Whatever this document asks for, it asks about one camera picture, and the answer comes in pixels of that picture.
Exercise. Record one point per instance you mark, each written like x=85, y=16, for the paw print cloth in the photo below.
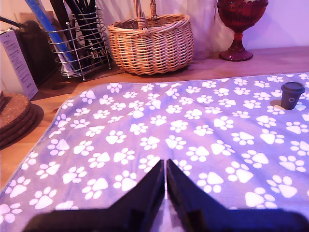
x=144, y=116

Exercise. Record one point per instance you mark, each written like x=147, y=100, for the cork trivet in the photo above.
x=14, y=133
x=14, y=140
x=14, y=108

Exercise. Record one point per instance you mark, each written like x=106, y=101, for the wicker basket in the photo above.
x=149, y=48

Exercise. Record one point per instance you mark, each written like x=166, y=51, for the black kitchen utensil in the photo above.
x=84, y=26
x=64, y=21

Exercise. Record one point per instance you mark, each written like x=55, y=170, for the white printed box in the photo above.
x=19, y=65

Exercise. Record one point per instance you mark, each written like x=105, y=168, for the red glass goblet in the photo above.
x=241, y=14

